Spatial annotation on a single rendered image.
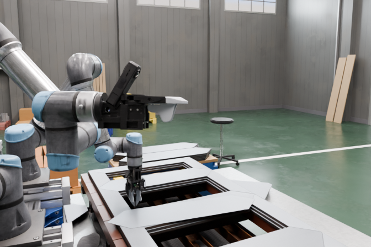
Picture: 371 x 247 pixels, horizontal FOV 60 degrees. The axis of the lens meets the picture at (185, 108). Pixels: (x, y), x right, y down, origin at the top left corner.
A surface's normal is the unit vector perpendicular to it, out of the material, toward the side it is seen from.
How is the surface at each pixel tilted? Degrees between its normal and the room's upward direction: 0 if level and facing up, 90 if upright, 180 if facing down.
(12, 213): 72
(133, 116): 82
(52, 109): 90
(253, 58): 90
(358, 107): 90
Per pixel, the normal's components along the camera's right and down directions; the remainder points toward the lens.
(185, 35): 0.36, 0.12
